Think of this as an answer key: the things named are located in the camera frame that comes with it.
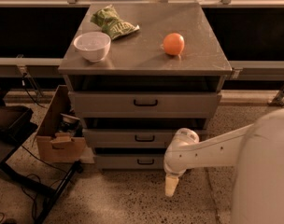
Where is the brown cardboard box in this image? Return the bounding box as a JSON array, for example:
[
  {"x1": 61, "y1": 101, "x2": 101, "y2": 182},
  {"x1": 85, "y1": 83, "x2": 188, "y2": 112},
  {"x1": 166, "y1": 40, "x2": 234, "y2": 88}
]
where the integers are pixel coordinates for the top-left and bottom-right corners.
[{"x1": 36, "y1": 85, "x2": 87, "y2": 162}]

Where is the white bowl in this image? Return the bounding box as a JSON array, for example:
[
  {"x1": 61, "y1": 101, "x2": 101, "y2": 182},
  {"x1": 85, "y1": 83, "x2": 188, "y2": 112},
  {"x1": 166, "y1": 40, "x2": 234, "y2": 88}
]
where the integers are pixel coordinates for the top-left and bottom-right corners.
[{"x1": 73, "y1": 32, "x2": 111, "y2": 63}]

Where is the grey bottom drawer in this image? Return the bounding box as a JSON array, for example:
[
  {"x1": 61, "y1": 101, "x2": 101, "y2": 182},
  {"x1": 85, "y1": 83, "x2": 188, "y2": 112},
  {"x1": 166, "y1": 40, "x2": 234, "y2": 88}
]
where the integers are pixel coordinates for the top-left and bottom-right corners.
[{"x1": 94, "y1": 155, "x2": 163, "y2": 170}]

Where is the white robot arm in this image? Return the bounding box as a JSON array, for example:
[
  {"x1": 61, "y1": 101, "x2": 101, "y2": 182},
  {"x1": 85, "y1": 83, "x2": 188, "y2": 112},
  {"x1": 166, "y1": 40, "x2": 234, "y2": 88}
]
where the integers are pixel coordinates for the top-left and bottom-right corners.
[{"x1": 163, "y1": 108, "x2": 284, "y2": 224}]

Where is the orange fruit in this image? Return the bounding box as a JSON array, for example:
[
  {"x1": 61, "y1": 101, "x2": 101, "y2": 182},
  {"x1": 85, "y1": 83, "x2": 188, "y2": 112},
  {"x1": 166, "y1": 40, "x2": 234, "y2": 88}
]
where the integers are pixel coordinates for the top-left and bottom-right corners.
[{"x1": 163, "y1": 33, "x2": 185, "y2": 56}]

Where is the grey top drawer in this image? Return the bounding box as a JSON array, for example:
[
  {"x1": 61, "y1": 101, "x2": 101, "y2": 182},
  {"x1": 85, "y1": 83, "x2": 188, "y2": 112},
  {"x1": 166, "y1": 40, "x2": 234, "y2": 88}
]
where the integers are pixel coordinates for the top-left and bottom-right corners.
[{"x1": 69, "y1": 91, "x2": 221, "y2": 119}]

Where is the grey middle drawer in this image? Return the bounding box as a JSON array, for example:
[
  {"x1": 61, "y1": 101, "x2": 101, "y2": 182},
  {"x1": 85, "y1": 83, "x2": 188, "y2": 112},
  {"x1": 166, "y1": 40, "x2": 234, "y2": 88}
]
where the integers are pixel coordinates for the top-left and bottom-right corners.
[{"x1": 83, "y1": 129, "x2": 176, "y2": 148}]

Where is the green chip bag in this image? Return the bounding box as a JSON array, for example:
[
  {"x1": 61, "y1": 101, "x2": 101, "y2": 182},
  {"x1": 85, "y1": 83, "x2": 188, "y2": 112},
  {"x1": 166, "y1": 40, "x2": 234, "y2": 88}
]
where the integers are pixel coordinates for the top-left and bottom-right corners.
[{"x1": 90, "y1": 5, "x2": 139, "y2": 40}]

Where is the jar in cardboard box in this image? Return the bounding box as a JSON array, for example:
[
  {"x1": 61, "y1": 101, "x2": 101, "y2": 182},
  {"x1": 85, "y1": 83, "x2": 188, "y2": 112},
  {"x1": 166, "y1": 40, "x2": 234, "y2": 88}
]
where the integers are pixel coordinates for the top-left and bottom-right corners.
[{"x1": 58, "y1": 113, "x2": 81, "y2": 137}]

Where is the black stand with tray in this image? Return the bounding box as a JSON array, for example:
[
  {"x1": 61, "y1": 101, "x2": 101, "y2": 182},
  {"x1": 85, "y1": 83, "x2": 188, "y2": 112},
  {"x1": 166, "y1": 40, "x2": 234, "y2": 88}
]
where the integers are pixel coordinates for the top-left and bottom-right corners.
[{"x1": 0, "y1": 87, "x2": 82, "y2": 224}]

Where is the grey metal drawer cabinet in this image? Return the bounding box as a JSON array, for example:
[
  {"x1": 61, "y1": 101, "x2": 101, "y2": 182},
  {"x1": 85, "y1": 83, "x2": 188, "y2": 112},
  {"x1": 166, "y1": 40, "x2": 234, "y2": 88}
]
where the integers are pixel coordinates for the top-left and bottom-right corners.
[{"x1": 59, "y1": 1, "x2": 232, "y2": 157}]

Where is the black cable on floor left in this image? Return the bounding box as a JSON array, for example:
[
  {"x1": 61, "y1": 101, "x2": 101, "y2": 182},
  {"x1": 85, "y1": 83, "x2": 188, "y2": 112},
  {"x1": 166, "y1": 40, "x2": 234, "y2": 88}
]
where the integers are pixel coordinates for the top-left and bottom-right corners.
[{"x1": 0, "y1": 145, "x2": 68, "y2": 224}]

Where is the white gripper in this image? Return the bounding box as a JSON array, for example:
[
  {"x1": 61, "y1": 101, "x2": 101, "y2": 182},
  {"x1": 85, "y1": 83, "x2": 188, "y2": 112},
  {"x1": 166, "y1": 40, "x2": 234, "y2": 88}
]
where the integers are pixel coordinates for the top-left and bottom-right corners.
[{"x1": 163, "y1": 128, "x2": 199, "y2": 197}]

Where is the grey drawer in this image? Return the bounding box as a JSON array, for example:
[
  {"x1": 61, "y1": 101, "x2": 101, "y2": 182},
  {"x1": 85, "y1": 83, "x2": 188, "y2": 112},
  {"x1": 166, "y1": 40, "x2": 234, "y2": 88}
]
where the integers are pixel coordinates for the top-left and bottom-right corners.
[
  {"x1": 94, "y1": 155, "x2": 163, "y2": 170},
  {"x1": 69, "y1": 91, "x2": 221, "y2": 119},
  {"x1": 83, "y1": 129, "x2": 176, "y2": 148}
]

